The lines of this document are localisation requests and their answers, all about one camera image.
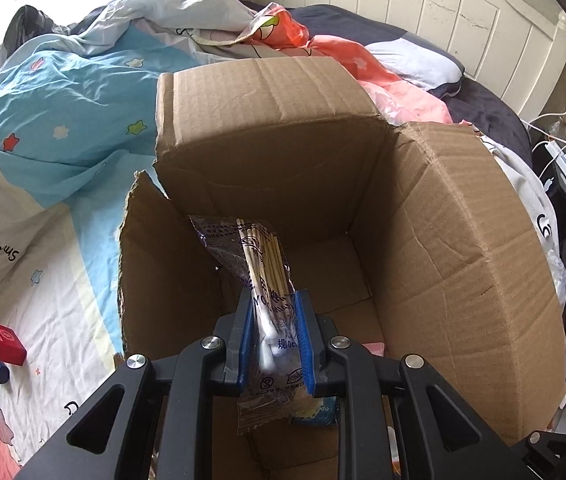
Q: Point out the white and blue pillow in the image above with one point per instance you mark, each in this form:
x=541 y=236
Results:
x=413 y=60

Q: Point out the dark blue blanket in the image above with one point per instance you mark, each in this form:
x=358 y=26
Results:
x=483 y=105

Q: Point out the star printed bedsheet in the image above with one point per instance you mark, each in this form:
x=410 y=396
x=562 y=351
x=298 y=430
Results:
x=63 y=310

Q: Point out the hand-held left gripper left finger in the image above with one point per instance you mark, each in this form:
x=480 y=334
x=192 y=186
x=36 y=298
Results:
x=245 y=340

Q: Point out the cream wooden headboard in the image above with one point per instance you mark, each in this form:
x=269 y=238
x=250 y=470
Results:
x=438 y=0

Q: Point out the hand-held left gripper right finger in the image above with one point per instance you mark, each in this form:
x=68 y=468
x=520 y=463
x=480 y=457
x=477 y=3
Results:
x=305 y=340

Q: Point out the pink flowered cloth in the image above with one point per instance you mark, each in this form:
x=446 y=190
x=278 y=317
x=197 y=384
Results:
x=388 y=92

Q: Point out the brown cardboard box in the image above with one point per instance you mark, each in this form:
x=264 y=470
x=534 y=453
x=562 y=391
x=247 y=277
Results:
x=438 y=260

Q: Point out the star printed duvet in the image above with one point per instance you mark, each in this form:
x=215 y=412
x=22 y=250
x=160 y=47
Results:
x=63 y=100

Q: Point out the bag of cotton swabs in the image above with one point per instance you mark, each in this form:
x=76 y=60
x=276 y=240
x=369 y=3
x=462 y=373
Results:
x=263 y=265

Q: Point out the dark grey cloth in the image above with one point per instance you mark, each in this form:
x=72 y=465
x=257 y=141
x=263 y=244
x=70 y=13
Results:
x=28 y=22

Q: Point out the red box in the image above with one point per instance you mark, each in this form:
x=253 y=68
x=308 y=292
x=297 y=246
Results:
x=5 y=342

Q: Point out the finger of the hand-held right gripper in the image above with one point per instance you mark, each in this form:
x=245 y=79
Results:
x=545 y=447

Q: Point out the white printed cloth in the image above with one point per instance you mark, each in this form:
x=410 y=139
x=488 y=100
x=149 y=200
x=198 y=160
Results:
x=533 y=200

